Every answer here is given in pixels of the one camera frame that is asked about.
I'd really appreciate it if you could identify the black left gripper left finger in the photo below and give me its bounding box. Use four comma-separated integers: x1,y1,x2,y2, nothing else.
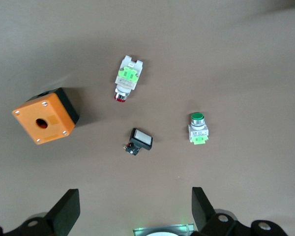
0,188,81,236

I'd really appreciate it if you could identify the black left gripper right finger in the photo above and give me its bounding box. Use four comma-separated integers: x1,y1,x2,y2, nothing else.
191,186,289,236

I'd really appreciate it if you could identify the red push button switch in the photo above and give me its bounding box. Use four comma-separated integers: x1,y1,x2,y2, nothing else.
114,55,144,101

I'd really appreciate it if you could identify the black rectangular white-faced button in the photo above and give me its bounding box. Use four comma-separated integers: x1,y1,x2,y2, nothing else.
123,127,153,156

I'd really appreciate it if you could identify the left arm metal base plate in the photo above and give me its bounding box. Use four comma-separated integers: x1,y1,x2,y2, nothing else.
133,223,195,236

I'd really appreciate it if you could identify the green push button switch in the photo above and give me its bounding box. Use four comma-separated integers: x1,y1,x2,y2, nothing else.
188,112,209,146

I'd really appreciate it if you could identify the orange button enclosure box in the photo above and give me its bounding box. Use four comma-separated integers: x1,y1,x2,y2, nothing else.
11,88,80,145

